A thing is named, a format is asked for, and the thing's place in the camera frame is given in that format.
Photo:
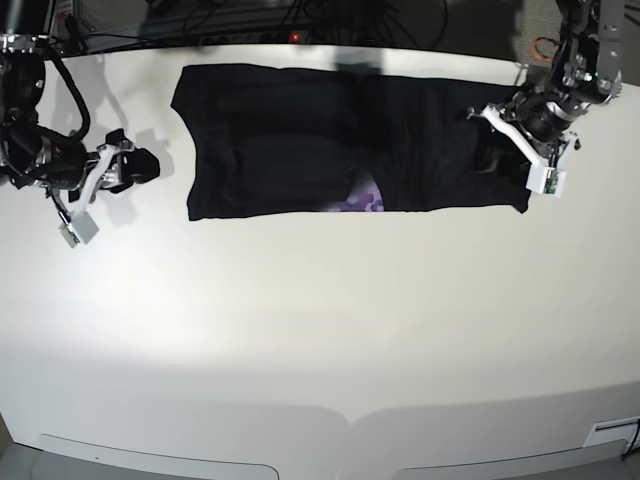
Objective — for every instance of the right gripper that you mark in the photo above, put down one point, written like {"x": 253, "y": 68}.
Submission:
{"x": 116, "y": 166}

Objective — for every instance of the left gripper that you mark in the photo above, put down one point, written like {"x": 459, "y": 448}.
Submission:
{"x": 535, "y": 123}

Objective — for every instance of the black T-shirt with sun print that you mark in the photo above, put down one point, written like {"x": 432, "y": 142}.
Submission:
{"x": 273, "y": 141}

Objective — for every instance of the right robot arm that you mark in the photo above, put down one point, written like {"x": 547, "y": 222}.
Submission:
{"x": 33, "y": 155}

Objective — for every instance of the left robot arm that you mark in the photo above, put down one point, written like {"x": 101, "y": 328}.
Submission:
{"x": 585, "y": 71}

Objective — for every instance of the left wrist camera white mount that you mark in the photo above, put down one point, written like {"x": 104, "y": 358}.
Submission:
{"x": 546, "y": 180}

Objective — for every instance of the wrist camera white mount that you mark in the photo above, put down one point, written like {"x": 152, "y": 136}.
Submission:
{"x": 79, "y": 229}
{"x": 546, "y": 180}

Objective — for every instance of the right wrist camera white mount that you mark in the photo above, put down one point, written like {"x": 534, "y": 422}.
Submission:
{"x": 79, "y": 229}

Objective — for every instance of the black power strip red switch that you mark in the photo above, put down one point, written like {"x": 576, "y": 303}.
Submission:
{"x": 267, "y": 37}

